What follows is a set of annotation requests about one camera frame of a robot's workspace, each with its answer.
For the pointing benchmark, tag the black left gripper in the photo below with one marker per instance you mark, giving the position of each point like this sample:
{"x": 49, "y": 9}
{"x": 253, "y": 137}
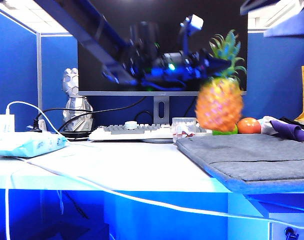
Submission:
{"x": 177, "y": 62}

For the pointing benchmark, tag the orange plastic pineapple green crown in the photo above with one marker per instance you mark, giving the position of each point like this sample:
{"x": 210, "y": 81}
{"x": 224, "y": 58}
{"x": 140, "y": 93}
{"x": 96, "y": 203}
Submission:
{"x": 219, "y": 105}

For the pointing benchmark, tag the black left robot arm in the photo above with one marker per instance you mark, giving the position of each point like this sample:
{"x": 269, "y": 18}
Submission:
{"x": 92, "y": 32}

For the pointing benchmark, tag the black bag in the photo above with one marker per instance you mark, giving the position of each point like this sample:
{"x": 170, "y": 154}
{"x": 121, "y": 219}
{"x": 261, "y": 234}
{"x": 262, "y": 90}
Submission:
{"x": 289, "y": 120}

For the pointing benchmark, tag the black computer monitor gray stand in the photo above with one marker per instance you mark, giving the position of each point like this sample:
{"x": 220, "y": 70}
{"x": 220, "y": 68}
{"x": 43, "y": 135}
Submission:
{"x": 217, "y": 12}

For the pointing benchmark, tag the green apple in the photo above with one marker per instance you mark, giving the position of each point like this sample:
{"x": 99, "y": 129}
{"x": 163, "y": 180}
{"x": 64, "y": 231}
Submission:
{"x": 224, "y": 133}

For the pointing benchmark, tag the orange round fruit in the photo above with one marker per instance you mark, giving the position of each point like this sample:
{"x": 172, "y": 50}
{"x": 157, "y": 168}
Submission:
{"x": 249, "y": 126}

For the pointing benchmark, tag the clear glass cup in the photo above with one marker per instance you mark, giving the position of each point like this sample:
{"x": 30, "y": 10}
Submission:
{"x": 183, "y": 130}

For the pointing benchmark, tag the white cloth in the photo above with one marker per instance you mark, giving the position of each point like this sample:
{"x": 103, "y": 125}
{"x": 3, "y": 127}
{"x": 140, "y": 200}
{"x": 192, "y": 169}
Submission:
{"x": 265, "y": 126}

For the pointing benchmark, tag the purple cloth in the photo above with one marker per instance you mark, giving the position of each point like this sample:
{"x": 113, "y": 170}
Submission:
{"x": 289, "y": 131}

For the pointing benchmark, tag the white and gray keyboard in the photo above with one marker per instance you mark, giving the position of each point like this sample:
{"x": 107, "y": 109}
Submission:
{"x": 122, "y": 135}

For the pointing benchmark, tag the silver faceted figurine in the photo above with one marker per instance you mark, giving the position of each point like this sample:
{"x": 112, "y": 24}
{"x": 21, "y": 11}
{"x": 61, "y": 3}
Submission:
{"x": 74, "y": 107}

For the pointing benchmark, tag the black power plug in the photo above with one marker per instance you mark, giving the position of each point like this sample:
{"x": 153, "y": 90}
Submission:
{"x": 37, "y": 126}

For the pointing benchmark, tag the white drawer cabinet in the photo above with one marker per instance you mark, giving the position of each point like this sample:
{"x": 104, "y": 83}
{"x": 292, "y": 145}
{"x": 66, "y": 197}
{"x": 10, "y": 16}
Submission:
{"x": 302, "y": 235}

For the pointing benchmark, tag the light blue wet wipes pack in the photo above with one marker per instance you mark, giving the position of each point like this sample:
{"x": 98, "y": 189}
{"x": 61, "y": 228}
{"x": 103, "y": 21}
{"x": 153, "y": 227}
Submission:
{"x": 27, "y": 145}

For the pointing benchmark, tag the white charger block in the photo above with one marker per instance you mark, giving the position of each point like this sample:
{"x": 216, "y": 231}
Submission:
{"x": 4, "y": 123}

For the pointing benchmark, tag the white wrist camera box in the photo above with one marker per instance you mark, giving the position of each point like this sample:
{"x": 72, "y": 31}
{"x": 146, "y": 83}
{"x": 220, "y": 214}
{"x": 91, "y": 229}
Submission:
{"x": 195, "y": 22}

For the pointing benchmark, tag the gray partition frame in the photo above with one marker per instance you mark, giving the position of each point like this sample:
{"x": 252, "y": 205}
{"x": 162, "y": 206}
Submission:
{"x": 39, "y": 75}

